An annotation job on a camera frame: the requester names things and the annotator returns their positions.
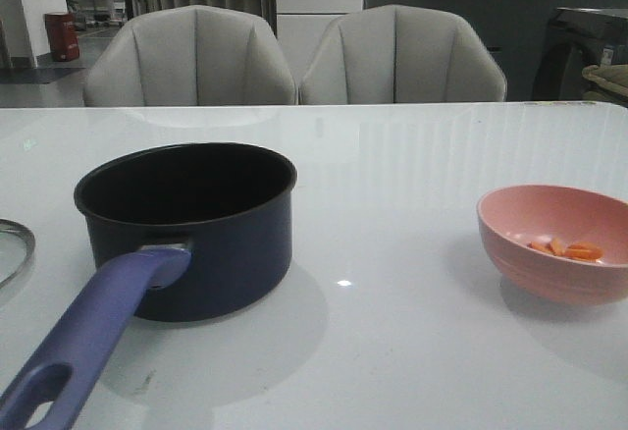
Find left grey upholstered chair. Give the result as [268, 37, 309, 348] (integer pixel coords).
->
[82, 5, 297, 107]

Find glass lid purple knob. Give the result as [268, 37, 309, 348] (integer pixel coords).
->
[1, 219, 35, 288]

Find orange ham pieces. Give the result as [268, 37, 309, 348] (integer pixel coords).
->
[527, 238, 603, 262]

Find dark blue saucepan purple handle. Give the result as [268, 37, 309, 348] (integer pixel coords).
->
[1, 142, 297, 429]

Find beige cushion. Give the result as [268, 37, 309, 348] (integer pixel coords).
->
[582, 64, 628, 107]

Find grey counter with white top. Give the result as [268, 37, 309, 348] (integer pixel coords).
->
[364, 0, 627, 101]

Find grey upholstered chair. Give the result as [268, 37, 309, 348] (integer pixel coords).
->
[298, 5, 507, 105]
[82, 5, 297, 107]

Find red bin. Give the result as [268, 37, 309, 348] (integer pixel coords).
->
[44, 12, 79, 62]

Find pink bowl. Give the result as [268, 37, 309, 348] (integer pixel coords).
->
[477, 185, 627, 305]

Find right grey upholstered chair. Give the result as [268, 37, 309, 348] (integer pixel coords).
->
[298, 5, 507, 105]

